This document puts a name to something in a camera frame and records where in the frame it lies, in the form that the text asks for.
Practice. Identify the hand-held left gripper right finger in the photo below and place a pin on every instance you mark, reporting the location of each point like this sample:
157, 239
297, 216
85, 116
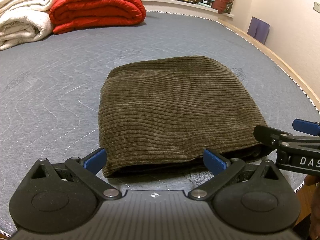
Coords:
215, 161

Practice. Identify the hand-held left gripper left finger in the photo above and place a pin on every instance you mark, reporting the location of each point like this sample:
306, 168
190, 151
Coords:
95, 161

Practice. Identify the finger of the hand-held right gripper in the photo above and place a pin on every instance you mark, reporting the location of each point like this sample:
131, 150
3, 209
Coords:
306, 125
263, 133

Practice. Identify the person's right hand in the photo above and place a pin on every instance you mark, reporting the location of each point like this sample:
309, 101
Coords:
313, 181

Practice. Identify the purple folder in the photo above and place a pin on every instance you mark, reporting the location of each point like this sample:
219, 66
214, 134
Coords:
258, 30

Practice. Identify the red folded comforter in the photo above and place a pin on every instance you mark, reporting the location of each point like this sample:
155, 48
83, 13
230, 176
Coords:
100, 7

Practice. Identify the white window ledge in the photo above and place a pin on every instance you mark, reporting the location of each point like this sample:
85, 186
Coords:
175, 5

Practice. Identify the white folded blanket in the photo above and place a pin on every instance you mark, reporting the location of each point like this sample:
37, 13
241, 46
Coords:
22, 20

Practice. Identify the wooden bed frame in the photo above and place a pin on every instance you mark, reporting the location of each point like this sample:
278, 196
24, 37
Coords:
303, 85

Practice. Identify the white wall switch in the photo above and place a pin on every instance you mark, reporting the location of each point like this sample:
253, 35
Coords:
317, 6

